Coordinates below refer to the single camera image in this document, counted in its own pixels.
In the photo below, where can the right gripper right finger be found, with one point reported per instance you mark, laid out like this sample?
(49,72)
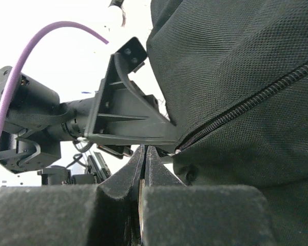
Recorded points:
(175,214)

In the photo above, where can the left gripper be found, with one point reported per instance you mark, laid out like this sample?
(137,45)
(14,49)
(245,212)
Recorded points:
(120,112)

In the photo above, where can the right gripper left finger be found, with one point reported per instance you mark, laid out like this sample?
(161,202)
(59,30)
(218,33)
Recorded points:
(98,214)

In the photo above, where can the black backpack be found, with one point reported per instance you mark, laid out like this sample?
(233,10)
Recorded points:
(234,75)

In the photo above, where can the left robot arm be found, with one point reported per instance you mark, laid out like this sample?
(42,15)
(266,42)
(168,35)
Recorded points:
(30,137)

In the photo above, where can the black mounting rail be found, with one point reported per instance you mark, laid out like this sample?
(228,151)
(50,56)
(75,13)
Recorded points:
(87,168)

